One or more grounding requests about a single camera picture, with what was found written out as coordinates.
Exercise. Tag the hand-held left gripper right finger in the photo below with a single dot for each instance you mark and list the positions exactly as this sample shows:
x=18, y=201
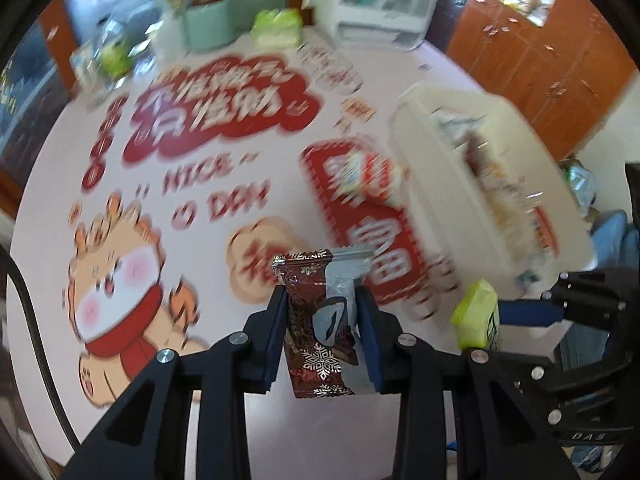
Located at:
x=370, y=340

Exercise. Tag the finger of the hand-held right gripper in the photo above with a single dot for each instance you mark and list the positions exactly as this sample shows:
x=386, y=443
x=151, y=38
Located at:
x=575, y=375
x=530, y=312

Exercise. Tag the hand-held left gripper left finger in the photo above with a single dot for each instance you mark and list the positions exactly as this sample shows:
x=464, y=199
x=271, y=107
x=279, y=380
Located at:
x=276, y=340

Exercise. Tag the dark red snack packet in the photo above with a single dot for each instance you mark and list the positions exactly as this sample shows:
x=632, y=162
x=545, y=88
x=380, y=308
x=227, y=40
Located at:
x=310, y=355

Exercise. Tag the green snack packet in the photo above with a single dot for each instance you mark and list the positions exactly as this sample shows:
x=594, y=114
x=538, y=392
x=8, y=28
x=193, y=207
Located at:
x=472, y=317

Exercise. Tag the white plastic bin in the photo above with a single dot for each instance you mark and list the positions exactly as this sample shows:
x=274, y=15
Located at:
x=430, y=170

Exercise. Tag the red white snack packet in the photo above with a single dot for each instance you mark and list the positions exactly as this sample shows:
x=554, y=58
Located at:
x=455, y=125

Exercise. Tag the green plastic bag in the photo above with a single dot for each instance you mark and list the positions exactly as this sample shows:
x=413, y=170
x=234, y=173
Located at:
x=580, y=180

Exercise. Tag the red white cookie packet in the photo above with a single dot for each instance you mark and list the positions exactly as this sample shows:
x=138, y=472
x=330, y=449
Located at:
x=375, y=175

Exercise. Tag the wooden cabinet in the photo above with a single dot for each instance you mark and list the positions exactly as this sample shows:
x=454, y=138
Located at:
x=540, y=70

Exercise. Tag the green tissue pack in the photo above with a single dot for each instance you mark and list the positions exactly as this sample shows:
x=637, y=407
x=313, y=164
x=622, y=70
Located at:
x=277, y=27

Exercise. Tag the white bottle sterilizer cabinet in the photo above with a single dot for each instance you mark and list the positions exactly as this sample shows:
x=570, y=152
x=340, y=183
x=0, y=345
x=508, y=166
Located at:
x=385, y=15

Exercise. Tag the mint green canister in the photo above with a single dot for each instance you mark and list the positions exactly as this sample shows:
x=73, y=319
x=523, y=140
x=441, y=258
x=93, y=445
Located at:
x=205, y=22

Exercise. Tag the clear bottle with green label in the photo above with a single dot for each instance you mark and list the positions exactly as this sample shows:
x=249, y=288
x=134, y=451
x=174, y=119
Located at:
x=114, y=55

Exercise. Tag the glass cup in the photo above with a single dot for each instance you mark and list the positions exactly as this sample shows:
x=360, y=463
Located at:
x=85, y=67

